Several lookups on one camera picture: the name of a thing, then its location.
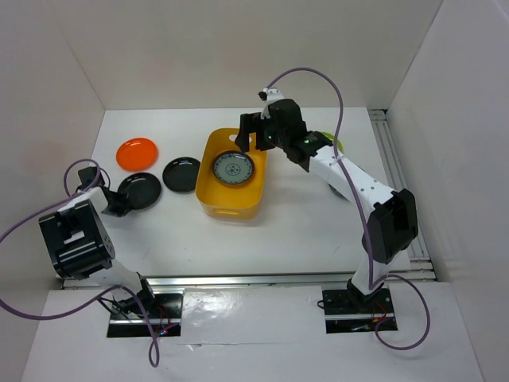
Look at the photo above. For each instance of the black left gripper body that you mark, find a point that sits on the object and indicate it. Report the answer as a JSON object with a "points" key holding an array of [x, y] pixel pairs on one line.
{"points": [[117, 207]]}

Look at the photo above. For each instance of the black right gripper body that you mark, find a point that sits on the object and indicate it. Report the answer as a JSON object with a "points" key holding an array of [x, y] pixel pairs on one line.
{"points": [[273, 137]]}

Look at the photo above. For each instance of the blue patterned plate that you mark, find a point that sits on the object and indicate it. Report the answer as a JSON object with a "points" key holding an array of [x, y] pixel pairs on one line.
{"points": [[233, 168], [337, 193]]}

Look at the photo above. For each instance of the orange plate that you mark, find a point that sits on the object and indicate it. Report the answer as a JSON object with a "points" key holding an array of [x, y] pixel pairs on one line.
{"points": [[137, 154]]}

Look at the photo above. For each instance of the black plate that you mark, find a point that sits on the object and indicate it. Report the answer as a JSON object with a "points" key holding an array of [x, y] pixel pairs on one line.
{"points": [[180, 174], [141, 190]]}

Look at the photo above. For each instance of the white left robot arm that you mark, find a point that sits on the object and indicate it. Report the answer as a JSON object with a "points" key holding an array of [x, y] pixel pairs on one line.
{"points": [[81, 249]]}

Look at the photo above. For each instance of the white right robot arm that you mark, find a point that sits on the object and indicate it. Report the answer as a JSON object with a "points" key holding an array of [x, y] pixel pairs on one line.
{"points": [[388, 216]]}

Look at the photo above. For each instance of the yellow plastic bin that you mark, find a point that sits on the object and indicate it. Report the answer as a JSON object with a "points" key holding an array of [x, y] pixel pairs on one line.
{"points": [[226, 201]]}

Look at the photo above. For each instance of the green plate right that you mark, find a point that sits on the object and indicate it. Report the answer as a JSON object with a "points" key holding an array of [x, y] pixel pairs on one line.
{"points": [[331, 138]]}

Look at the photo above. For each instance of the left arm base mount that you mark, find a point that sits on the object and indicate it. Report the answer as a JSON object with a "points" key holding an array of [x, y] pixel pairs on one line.
{"points": [[164, 314]]}

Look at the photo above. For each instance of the aluminium rail front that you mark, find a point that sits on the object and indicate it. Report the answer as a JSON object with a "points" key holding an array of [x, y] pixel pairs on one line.
{"points": [[252, 280]]}

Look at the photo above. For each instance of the aluminium rail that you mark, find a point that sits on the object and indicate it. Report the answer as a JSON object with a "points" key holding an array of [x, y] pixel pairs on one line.
{"points": [[420, 262], [252, 280]]}

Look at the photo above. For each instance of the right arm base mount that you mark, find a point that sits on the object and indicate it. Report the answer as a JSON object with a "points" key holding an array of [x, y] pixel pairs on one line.
{"points": [[343, 313]]}

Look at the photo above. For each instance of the aluminium rail right side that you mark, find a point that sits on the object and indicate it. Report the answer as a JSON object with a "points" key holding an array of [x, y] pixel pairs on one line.
{"points": [[420, 262]]}

